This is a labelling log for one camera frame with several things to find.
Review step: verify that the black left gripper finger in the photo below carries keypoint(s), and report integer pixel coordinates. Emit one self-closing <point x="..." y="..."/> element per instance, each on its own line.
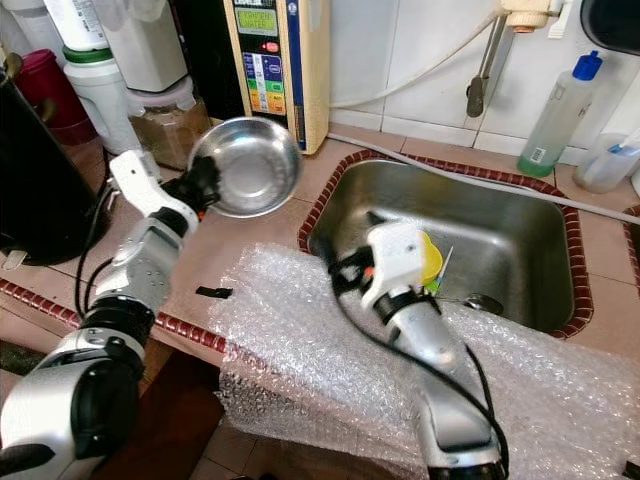
<point x="214" y="182"/>

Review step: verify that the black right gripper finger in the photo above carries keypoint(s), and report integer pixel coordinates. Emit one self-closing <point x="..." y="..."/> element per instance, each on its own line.
<point x="376" y="220"/>

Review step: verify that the round steel bowl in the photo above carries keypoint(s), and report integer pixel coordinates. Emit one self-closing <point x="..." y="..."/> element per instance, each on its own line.
<point x="250" y="165"/>

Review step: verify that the white green straw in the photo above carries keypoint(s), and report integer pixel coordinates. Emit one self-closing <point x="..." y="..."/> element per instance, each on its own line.
<point x="446" y="268"/>

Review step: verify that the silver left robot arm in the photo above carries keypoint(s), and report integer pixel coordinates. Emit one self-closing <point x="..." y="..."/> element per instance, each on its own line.
<point x="150" y="265"/>

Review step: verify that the clear jar brown powder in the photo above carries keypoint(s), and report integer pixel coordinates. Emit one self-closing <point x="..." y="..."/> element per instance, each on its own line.
<point x="170" y="135"/>

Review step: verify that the small black clip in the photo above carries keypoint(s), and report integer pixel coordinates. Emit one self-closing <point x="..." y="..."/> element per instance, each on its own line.
<point x="215" y="292"/>

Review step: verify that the clear bubble wrap sheet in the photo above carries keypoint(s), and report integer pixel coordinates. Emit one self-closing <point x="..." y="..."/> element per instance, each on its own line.
<point x="310" y="390"/>

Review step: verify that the stainless steel sink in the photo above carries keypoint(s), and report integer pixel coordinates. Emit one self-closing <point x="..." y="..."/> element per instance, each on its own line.
<point x="510" y="240"/>

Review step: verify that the black electric kettle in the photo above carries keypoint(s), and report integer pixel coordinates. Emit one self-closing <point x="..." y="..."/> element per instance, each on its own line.
<point x="50" y="180"/>

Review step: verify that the cream black water ioniser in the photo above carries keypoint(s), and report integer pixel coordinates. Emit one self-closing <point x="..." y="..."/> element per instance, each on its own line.
<point x="315" y="80"/>

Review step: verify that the grey metal tap spout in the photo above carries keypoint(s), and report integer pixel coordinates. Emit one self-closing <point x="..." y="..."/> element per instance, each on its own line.
<point x="475" y="100"/>

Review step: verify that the maroon plastic cup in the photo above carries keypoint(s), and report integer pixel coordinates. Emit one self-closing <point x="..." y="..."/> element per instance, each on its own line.
<point x="60" y="90"/>

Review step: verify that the clear bottle blue cap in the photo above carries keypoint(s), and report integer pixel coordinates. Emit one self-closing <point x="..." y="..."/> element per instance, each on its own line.
<point x="555" y="125"/>

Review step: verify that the dark wooden counter cabinet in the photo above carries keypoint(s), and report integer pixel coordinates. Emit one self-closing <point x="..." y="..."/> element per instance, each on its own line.
<point x="190" y="420"/>

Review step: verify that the clear plastic cup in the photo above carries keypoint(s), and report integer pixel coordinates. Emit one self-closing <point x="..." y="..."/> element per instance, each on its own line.
<point x="605" y="170"/>

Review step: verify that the dark green slipper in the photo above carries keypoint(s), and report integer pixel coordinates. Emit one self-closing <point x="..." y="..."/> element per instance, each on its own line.
<point x="20" y="358"/>

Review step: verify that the white blue toothbrush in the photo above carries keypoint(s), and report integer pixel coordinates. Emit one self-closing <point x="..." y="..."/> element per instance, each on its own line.
<point x="625" y="150"/>

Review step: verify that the beige tap head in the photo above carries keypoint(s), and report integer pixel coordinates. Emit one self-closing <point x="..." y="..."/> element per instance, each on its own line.
<point x="530" y="12"/>

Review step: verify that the black pan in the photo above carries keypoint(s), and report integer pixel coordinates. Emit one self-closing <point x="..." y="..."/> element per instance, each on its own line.
<point x="610" y="25"/>

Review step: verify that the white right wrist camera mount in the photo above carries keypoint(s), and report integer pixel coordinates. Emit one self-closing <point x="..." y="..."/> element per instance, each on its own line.
<point x="395" y="265"/>

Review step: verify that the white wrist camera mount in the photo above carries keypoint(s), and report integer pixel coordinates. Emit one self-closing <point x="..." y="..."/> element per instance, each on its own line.
<point x="145" y="185"/>
<point x="395" y="265"/>

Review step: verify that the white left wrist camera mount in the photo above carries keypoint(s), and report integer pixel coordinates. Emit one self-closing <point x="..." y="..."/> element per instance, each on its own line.
<point x="145" y="185"/>

